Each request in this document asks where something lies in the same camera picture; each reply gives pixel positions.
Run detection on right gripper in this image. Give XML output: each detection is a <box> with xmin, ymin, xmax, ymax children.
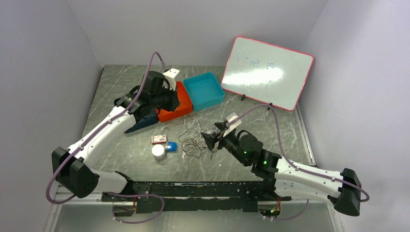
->
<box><xmin>201</xmin><ymin>122</ymin><xmax>249</xmax><ymax>166</ymax></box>

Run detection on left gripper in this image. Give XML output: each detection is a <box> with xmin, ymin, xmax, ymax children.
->
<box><xmin>151</xmin><ymin>83</ymin><xmax>181</xmax><ymax>112</ymax></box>

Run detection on white cable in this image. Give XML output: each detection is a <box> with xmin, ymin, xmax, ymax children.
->
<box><xmin>186</xmin><ymin>115</ymin><xmax>219</xmax><ymax>151</ymax></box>

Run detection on brown cable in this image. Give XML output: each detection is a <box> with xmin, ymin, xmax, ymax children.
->
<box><xmin>160</xmin><ymin>115</ymin><xmax>199</xmax><ymax>151</ymax></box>

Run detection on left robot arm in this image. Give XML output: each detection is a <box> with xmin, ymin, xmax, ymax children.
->
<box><xmin>52</xmin><ymin>69</ymin><xmax>180</xmax><ymax>201</ymax></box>

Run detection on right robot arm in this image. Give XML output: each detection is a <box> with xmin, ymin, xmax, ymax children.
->
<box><xmin>201</xmin><ymin>122</ymin><xmax>361</xmax><ymax>217</ymax></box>

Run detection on orange square tray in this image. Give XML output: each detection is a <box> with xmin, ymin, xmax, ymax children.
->
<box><xmin>156</xmin><ymin>81</ymin><xmax>193</xmax><ymax>123</ymax></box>

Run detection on dark navy square tray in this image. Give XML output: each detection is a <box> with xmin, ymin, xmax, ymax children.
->
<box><xmin>124</xmin><ymin>114</ymin><xmax>159</xmax><ymax>134</ymax></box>

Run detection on teal square tray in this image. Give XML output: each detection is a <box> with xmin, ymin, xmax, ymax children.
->
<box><xmin>182</xmin><ymin>72</ymin><xmax>225</xmax><ymax>111</ymax></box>

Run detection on red white small box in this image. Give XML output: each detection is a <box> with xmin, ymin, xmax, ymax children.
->
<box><xmin>151</xmin><ymin>134</ymin><xmax>167</xmax><ymax>145</ymax></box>

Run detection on blue small stapler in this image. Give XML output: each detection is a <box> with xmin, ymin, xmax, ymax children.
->
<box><xmin>165</xmin><ymin>142</ymin><xmax>178</xmax><ymax>152</ymax></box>

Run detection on clear round clip jar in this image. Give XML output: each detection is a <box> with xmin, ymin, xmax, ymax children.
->
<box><xmin>151</xmin><ymin>144</ymin><xmax>166</xmax><ymax>160</ymax></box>

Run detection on pink framed whiteboard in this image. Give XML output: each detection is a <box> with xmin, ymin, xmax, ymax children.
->
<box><xmin>221</xmin><ymin>36</ymin><xmax>315</xmax><ymax>111</ymax></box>

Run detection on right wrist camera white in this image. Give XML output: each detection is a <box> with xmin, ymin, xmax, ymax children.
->
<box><xmin>223</xmin><ymin>112</ymin><xmax>241</xmax><ymax>137</ymax></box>

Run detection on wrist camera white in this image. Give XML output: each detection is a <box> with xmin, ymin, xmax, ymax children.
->
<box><xmin>162</xmin><ymin>68</ymin><xmax>180</xmax><ymax>91</ymax></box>
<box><xmin>223</xmin><ymin>112</ymin><xmax>241</xmax><ymax>137</ymax></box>

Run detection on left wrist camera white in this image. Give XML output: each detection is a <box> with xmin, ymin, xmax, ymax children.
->
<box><xmin>162</xmin><ymin>68</ymin><xmax>180</xmax><ymax>91</ymax></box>

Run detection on black cable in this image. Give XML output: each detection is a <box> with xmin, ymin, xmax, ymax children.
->
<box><xmin>177</xmin><ymin>128</ymin><xmax>215</xmax><ymax>161</ymax></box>

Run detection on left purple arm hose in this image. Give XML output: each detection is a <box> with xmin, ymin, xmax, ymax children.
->
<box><xmin>45</xmin><ymin>51</ymin><xmax>168</xmax><ymax>205</ymax></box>

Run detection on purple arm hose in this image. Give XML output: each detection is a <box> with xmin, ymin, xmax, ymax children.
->
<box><xmin>45</xmin><ymin>51</ymin><xmax>168</xmax><ymax>205</ymax></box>
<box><xmin>227</xmin><ymin>103</ymin><xmax>370</xmax><ymax>203</ymax></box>

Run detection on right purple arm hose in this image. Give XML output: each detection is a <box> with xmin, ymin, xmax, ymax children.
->
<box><xmin>227</xmin><ymin>103</ymin><xmax>370</xmax><ymax>203</ymax></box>

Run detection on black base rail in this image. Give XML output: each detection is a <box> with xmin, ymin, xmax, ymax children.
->
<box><xmin>101</xmin><ymin>181</ymin><xmax>280</xmax><ymax>214</ymax></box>

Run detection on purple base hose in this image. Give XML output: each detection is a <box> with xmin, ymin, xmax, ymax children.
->
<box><xmin>107</xmin><ymin>192</ymin><xmax>165</xmax><ymax>224</ymax></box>

